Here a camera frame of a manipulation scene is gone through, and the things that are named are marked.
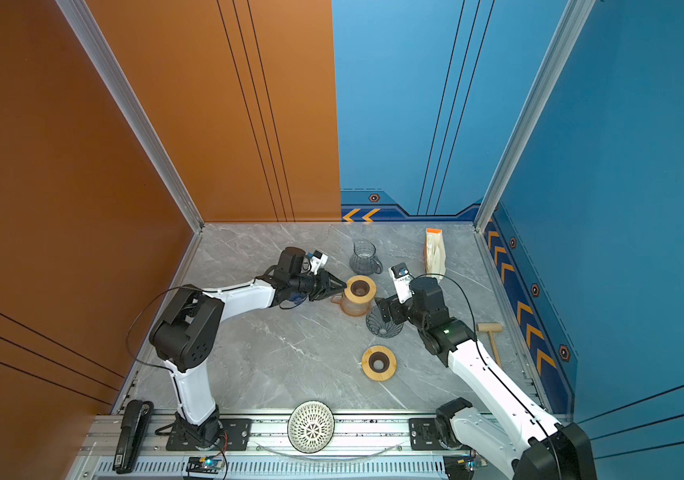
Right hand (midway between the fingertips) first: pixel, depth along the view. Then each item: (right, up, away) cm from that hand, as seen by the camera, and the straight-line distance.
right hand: (391, 291), depth 81 cm
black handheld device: (-66, -33, -5) cm, 74 cm away
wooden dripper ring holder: (-8, -1, +10) cm, 13 cm away
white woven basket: (-21, -33, -7) cm, 40 cm away
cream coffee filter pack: (+17, +10, +18) cm, 27 cm away
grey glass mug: (-7, +8, +21) cm, 23 cm away
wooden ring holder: (-3, -21, +4) cm, 22 cm away
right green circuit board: (+15, -41, -10) cm, 44 cm away
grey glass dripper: (-3, -11, +8) cm, 15 cm away
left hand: (-13, +1, +8) cm, 15 cm away
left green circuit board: (-46, -40, -10) cm, 62 cm away
